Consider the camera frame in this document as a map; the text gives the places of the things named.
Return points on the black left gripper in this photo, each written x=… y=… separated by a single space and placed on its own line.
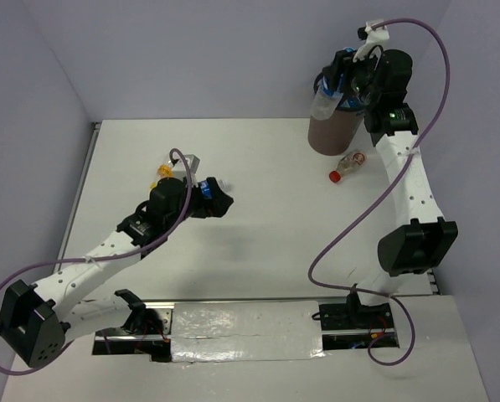
x=215 y=207

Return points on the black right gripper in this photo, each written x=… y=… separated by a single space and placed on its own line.
x=342 y=63

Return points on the blue label bottle horizontal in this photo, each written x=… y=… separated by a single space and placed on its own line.
x=211 y=187

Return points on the blue label bottle white cap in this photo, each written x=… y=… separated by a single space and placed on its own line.
x=325 y=101

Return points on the crushed bottle blue cap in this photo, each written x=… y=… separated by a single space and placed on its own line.
x=352 y=104

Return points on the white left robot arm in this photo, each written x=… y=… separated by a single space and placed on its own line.
x=39 y=320

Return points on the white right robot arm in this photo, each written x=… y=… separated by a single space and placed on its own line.
x=422 y=235

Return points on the brown waste bin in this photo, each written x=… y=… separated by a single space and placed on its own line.
x=333 y=136

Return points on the orange cap clear bottle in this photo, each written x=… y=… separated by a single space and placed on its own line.
x=166 y=168

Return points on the red cap small bottle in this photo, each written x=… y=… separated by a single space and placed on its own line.
x=350 y=163

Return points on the silver foil sheet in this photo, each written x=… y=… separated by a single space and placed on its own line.
x=245 y=331

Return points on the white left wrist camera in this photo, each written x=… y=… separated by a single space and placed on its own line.
x=178 y=168

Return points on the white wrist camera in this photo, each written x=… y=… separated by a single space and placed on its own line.
x=373 y=33
x=178 y=168

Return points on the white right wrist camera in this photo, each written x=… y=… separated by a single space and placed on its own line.
x=373 y=33

